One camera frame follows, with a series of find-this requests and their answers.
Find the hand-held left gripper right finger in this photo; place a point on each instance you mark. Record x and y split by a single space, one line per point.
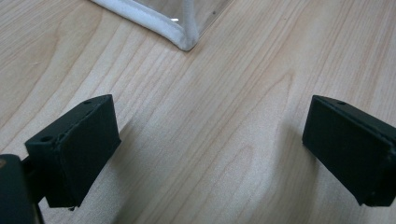
351 149

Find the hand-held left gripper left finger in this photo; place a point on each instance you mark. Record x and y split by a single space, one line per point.
74 152

